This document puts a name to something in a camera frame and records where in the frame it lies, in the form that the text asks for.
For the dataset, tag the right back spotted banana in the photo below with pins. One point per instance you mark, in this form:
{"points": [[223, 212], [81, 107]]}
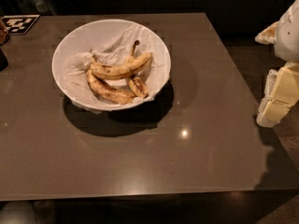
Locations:
{"points": [[135, 83]]}

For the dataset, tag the dark object at left edge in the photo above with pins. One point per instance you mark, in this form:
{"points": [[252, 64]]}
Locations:
{"points": [[3, 61]]}

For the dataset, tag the white round bowl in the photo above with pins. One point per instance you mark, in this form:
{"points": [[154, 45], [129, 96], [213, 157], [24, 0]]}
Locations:
{"points": [[78, 41]]}

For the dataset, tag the black white fiducial marker tag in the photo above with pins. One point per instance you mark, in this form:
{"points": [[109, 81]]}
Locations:
{"points": [[19, 24]]}

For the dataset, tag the white paper napkin liner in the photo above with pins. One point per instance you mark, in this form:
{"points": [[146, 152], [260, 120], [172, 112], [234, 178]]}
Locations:
{"points": [[115, 41]]}

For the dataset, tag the spotted yellow banana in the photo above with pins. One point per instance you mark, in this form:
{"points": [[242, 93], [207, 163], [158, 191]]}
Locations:
{"points": [[116, 72]]}

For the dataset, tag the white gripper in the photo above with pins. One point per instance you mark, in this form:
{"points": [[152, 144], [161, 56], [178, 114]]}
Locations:
{"points": [[288, 36]]}

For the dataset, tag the brown object at left edge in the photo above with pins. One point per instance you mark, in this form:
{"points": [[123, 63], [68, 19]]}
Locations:
{"points": [[4, 35]]}

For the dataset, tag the lower left spotted banana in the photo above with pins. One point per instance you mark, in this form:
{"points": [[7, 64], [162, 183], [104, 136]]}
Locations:
{"points": [[100, 88]]}

